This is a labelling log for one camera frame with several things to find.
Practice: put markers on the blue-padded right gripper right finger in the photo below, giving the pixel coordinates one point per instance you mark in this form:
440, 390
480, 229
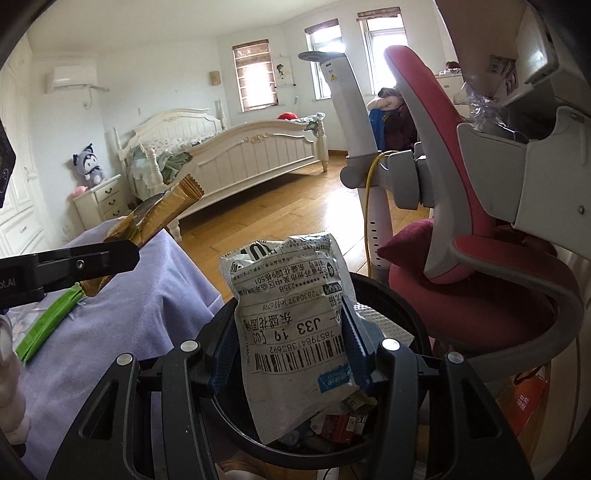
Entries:
469, 437

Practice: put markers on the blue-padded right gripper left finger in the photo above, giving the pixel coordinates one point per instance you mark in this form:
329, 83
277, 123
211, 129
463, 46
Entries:
110, 437

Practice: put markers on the gold coffee stick wrapper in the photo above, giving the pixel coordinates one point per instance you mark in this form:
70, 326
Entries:
130, 234

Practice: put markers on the white shipping bag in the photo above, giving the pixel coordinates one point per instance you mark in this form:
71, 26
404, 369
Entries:
294, 361

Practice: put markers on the black trash bin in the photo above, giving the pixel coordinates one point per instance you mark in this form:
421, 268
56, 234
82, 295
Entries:
341, 433

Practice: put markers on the left hand in white glove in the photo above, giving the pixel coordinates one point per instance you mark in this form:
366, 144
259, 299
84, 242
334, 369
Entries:
15, 425

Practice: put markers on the white wardrobe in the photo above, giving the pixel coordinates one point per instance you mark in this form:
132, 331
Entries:
24, 227

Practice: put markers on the bright green wrapper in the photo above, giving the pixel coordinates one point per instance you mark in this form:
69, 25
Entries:
48, 322

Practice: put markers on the red shopping bag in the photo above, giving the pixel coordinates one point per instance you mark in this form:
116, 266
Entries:
522, 396

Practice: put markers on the white nightstand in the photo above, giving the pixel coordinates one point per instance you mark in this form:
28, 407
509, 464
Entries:
105, 201

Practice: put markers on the purple floral table cloth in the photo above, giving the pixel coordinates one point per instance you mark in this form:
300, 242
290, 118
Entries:
164, 301

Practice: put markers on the purple plush doll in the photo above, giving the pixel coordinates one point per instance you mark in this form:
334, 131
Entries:
87, 166

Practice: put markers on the red grey desk chair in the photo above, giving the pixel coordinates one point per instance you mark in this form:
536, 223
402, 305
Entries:
493, 292

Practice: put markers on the grey white height pole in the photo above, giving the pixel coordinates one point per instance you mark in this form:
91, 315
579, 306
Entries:
371, 172

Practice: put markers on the white dresser cabinet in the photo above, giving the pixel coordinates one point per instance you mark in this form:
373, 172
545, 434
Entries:
452, 84

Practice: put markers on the white bed frame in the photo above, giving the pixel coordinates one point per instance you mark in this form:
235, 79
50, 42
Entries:
224, 160

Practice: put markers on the wall air conditioner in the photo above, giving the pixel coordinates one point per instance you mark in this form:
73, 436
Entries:
73, 77

